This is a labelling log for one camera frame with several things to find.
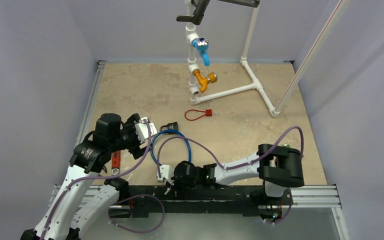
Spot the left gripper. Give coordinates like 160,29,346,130
109,114,153,158

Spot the blue cable lock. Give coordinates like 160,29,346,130
149,129,193,167

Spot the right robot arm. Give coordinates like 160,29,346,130
167,143,305,204

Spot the black padlock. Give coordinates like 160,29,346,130
159,121,179,132

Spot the orange faucet valve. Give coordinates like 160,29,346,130
192,69,218,93

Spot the blue faucet valve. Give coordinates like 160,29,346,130
192,37,211,67

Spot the white diagonal pole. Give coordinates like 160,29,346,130
270,0,351,118

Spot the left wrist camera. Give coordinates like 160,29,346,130
134,117,158,144

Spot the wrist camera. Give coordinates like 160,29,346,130
156,164,174,186
134,117,158,144

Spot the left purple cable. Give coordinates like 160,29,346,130
39,120,166,240

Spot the purple cable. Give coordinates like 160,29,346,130
39,120,166,240
156,125,305,226

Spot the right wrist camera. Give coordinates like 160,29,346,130
156,164,174,186

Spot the red handled adjustable wrench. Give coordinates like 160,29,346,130
111,150,121,176

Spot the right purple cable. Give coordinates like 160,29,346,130
156,125,305,226

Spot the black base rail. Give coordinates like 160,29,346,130
113,185,294,220

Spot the red cable seal lock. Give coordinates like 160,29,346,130
184,109,213,122

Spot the white PVC pipe frame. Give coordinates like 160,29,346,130
185,7,275,117

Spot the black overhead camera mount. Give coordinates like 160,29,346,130
175,0,261,26

